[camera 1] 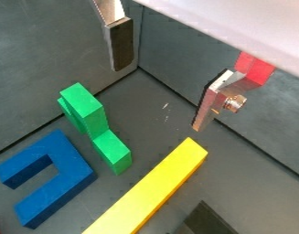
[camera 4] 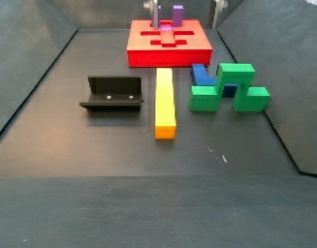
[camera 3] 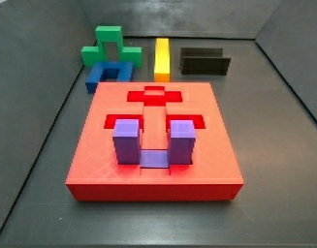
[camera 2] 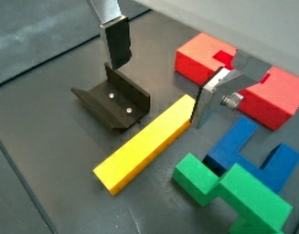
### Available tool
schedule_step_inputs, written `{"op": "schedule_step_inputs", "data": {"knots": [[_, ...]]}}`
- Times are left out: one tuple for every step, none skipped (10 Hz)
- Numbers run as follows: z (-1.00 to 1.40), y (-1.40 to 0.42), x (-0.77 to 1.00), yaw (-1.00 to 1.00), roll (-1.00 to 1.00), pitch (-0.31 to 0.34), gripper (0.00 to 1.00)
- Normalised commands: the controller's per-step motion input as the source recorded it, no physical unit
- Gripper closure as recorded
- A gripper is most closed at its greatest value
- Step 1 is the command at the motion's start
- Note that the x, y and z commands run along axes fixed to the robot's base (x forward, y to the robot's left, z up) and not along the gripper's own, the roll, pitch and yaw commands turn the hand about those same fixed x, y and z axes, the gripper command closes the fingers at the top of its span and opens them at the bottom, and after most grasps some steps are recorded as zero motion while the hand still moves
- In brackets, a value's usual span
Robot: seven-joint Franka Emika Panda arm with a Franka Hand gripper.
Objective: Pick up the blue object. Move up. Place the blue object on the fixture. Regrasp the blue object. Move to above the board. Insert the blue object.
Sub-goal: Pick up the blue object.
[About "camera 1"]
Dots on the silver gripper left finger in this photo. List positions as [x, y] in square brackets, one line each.
[118, 28]

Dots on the green stepped block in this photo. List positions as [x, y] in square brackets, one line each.
[86, 113]

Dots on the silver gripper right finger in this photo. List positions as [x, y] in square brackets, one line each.
[224, 95]

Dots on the blue U-shaped block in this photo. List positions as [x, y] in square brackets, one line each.
[52, 150]

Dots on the red base board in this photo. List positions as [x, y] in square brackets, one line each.
[254, 68]

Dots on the yellow long bar block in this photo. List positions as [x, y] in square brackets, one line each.
[129, 214]

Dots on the black fixture block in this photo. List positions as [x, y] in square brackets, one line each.
[205, 221]

